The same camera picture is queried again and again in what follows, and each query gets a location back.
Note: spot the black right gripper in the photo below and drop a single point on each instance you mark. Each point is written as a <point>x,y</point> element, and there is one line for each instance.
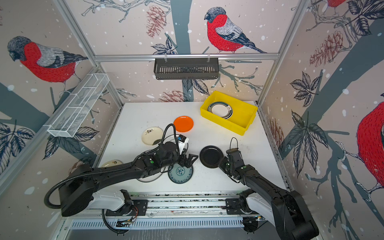
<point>221,165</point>

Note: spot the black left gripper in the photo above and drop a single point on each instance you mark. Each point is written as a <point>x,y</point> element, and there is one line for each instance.
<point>189,163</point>

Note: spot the teal patterned plate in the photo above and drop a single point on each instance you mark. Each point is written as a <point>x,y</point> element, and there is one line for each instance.
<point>180,175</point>

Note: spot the black round plate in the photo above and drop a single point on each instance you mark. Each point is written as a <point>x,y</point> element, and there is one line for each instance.
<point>211,156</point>

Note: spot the orange plastic plate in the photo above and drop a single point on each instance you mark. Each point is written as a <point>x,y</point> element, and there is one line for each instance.
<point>183,124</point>

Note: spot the white plate green cloud outline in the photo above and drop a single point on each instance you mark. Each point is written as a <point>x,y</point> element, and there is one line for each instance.
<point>171,138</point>

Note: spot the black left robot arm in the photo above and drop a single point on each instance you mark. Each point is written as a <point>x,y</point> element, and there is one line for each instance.
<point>73,194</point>

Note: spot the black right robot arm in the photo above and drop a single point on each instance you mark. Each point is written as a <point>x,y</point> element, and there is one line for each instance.
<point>287,211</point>

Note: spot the yellow plastic bin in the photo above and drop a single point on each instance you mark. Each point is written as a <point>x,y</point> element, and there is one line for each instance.
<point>240,115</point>

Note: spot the white plate red characters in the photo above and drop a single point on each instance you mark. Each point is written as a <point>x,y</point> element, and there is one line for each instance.
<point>150,178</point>

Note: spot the cream small floral plate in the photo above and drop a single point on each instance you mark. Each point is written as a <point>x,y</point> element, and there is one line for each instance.
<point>152,136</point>

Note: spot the cream yellow plate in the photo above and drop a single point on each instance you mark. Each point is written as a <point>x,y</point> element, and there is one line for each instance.
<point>112,163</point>

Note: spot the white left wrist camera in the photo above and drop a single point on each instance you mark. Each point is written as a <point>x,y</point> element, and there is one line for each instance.
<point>182,142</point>

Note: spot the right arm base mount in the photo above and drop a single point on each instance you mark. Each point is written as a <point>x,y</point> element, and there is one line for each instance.
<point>239,206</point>

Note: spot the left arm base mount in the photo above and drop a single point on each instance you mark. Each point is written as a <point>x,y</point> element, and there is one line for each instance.
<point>130,207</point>

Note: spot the black hanging wall basket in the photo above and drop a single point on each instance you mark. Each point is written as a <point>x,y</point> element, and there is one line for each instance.
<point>187,69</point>

